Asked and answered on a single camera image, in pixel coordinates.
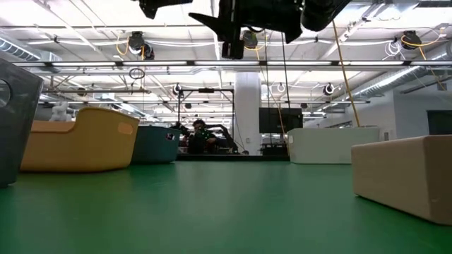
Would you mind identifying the black monitor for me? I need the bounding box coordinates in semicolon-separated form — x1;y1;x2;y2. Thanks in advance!
258;107;304;134

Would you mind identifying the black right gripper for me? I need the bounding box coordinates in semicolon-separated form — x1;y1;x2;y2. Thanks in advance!
188;0;305;60

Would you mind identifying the white figure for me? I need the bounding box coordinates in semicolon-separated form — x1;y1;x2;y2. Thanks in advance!
49;101;73;123

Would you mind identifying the blue-grey plastic bin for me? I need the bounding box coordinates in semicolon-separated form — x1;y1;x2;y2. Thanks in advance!
130;125;182;165

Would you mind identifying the white building pillar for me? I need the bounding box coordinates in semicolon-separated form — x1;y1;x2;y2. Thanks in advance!
234;72;262;156

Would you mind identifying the yellow hanging cable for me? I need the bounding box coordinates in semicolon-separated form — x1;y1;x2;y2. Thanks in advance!
331;19;361;128

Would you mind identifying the green table mat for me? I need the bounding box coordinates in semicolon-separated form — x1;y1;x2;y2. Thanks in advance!
0;160;452;254

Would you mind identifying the yellow reel cable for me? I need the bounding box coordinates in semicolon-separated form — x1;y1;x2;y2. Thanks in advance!
252;45;287;139

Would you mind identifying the white coiled cable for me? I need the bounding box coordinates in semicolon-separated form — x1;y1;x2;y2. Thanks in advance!
383;40;405;61

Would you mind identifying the dark window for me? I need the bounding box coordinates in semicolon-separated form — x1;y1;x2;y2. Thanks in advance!
426;109;452;137

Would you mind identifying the dark grey translucent bin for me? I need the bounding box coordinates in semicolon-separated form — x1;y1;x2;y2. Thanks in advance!
0;58;44;188

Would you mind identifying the black camera gantry frame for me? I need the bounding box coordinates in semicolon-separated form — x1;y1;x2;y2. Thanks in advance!
177;87;236;156

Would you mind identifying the silver ventilation duct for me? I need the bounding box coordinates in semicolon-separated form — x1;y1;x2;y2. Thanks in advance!
0;35;63;63
352;52;452;98

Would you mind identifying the person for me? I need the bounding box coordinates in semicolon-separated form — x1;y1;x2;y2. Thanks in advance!
186;119;220;155

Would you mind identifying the long ceiling light bar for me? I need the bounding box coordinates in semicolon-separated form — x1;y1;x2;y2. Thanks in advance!
12;60;452;68

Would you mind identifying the yellow plastic bin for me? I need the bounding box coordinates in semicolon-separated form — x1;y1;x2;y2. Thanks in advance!
20;107;141;174

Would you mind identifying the tan long foam block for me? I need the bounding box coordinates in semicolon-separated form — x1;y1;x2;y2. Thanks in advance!
350;134;452;226

